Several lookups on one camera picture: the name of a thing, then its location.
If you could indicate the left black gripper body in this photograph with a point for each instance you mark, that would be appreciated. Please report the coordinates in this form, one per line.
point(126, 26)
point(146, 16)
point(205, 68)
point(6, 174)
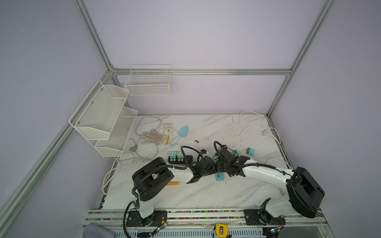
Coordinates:
point(211, 171)

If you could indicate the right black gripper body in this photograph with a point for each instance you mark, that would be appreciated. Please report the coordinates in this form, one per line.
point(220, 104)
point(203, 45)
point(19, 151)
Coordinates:
point(223, 165)

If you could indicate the green plug adapter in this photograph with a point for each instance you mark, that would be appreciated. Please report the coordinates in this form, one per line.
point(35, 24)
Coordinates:
point(238, 153)

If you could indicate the teal plug adapter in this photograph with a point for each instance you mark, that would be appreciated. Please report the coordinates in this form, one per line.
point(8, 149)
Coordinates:
point(250, 151)

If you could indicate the black power strip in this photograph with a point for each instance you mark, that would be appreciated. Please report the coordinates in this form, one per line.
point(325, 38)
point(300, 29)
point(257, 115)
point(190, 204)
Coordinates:
point(180, 161)

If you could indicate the orange power strip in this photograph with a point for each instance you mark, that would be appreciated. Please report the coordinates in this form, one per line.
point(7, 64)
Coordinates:
point(172, 183)

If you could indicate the teal power strip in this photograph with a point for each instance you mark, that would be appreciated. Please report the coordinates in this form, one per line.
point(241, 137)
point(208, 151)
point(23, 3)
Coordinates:
point(220, 176)

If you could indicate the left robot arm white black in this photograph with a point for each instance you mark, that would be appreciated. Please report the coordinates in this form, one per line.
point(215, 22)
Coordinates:
point(150, 180)

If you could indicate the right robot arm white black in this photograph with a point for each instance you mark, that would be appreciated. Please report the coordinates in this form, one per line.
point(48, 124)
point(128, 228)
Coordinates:
point(303, 195)

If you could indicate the light blue brush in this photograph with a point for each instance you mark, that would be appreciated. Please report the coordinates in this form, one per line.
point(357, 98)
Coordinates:
point(181, 133)

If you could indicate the beige power strip bundle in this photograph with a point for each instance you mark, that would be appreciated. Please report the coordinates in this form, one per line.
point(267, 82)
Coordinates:
point(161, 136)

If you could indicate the yellow tape measure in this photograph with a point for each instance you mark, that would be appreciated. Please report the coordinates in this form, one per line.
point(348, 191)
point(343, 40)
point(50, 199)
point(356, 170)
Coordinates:
point(220, 231)

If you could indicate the white mesh two-tier shelf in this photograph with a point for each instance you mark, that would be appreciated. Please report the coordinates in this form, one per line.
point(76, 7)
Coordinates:
point(104, 120)

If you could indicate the grey cloth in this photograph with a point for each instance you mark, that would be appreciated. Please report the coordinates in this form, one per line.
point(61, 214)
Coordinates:
point(95, 231)

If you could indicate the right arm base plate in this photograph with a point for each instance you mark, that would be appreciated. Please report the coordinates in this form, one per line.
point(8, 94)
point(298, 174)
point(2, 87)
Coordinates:
point(259, 217)

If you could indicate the aluminium rail base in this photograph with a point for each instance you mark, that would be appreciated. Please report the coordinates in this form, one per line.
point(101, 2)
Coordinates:
point(202, 223)

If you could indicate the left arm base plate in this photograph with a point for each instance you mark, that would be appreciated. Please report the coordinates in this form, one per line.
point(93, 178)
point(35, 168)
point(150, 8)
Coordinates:
point(134, 219)

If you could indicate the white wire basket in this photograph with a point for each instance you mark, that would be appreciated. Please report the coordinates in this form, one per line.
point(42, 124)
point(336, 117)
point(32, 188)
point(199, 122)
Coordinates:
point(149, 80)

